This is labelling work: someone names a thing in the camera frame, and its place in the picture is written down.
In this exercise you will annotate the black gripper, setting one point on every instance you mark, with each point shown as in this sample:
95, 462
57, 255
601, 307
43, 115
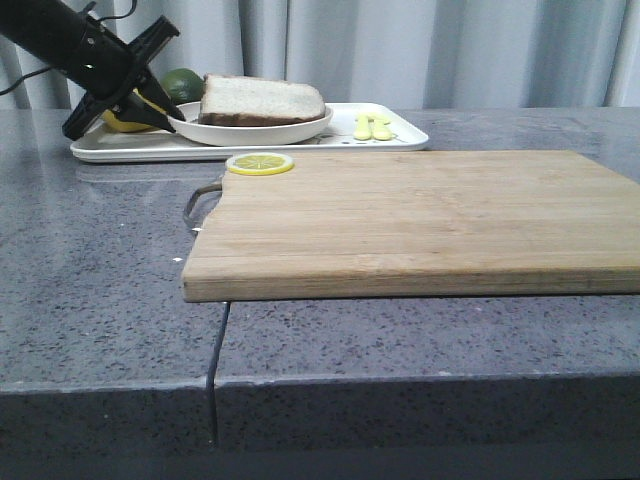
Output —
116, 76

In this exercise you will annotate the white round plate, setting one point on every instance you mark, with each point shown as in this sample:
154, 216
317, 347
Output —
222, 136

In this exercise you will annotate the bread slice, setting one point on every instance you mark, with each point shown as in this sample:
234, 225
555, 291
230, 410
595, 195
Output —
253, 120
253, 95

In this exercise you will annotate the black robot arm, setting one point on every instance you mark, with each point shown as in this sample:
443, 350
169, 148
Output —
49, 30

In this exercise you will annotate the white bear-print tray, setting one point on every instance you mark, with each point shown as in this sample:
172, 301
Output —
103, 144

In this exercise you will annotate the green lime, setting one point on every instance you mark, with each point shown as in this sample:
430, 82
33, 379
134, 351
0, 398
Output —
183, 86

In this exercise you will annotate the lemon slice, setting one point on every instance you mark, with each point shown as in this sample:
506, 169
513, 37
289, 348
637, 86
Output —
259, 164

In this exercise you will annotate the wooden cutting board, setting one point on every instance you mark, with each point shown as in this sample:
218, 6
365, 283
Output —
428, 223

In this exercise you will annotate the metal cutting board handle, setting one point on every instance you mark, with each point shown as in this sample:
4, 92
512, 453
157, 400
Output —
195, 210

